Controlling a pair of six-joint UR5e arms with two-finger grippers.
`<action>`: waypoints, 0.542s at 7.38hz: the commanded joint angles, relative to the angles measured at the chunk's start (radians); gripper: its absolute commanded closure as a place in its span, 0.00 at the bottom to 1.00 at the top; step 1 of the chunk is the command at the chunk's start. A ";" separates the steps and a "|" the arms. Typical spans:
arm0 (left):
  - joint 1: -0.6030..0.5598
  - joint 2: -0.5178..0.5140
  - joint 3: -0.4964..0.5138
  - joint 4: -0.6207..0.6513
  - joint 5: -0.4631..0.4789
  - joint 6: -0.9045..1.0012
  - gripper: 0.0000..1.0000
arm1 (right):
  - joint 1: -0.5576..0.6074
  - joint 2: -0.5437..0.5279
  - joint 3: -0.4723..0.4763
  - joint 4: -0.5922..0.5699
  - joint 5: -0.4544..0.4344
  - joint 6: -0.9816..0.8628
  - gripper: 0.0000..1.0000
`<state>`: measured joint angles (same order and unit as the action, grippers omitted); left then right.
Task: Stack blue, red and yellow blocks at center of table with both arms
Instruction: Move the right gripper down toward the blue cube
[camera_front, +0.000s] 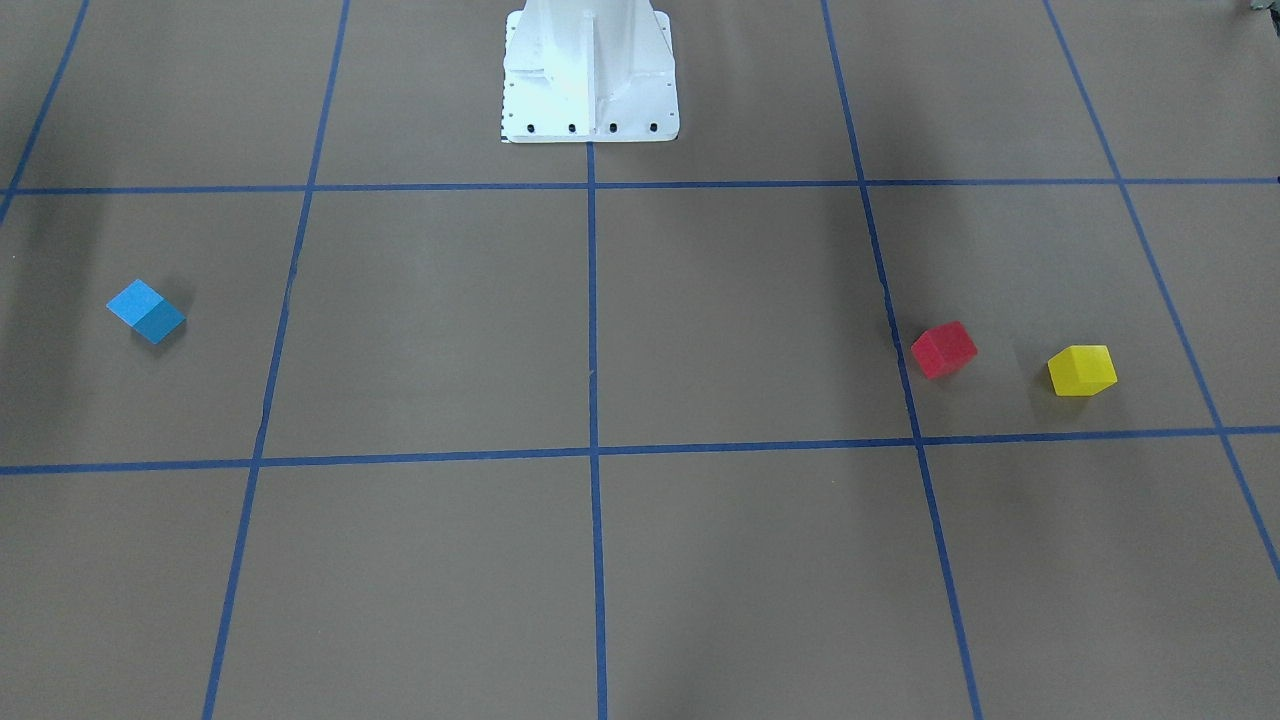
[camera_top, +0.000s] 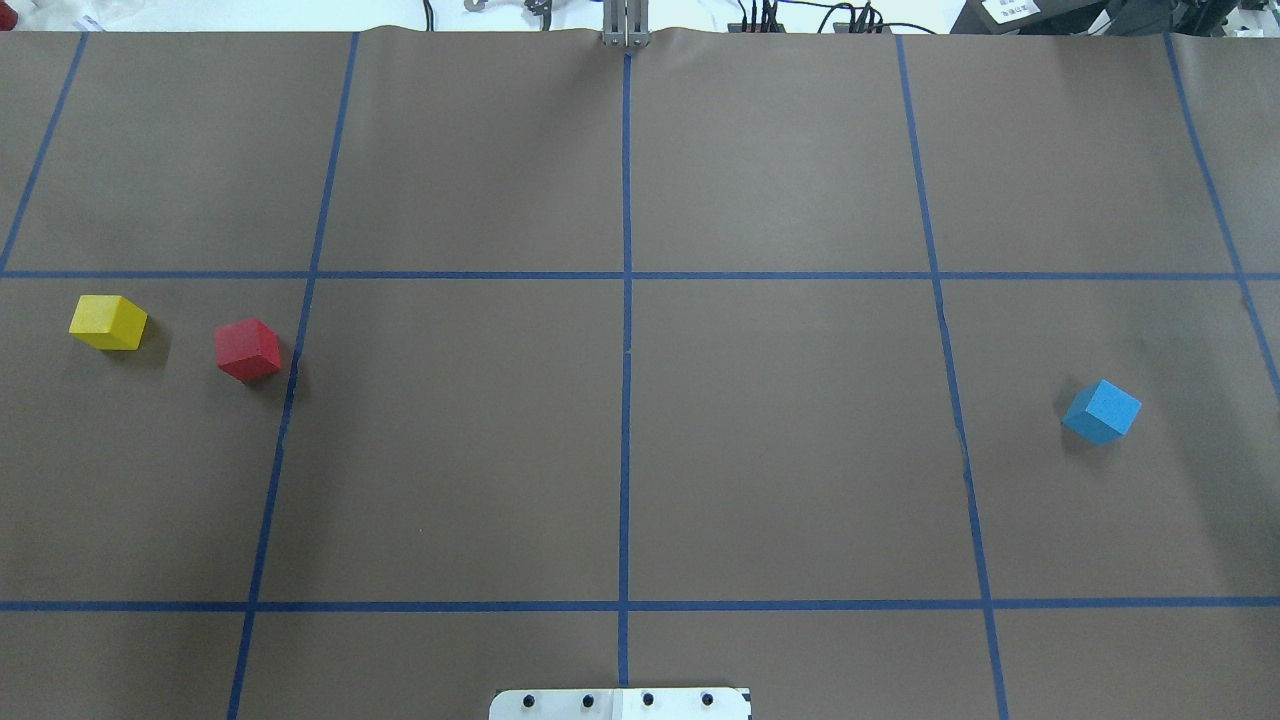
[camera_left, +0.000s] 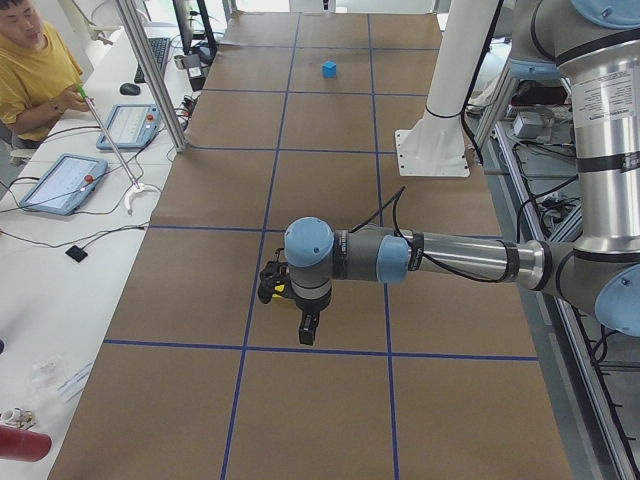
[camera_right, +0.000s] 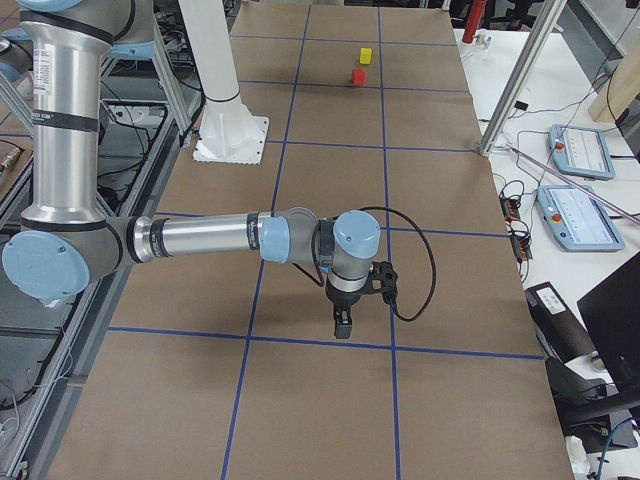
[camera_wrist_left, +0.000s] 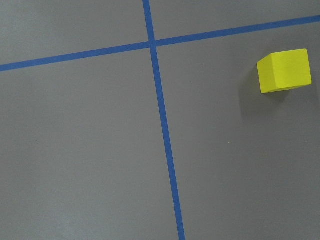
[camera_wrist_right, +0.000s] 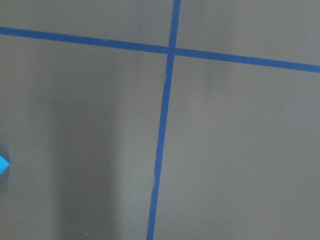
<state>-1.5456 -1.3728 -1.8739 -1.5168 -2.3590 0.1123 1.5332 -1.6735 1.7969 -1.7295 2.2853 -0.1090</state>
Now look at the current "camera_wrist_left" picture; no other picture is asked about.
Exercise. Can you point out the yellow cube block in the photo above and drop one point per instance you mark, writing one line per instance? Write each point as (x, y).
(283, 71)

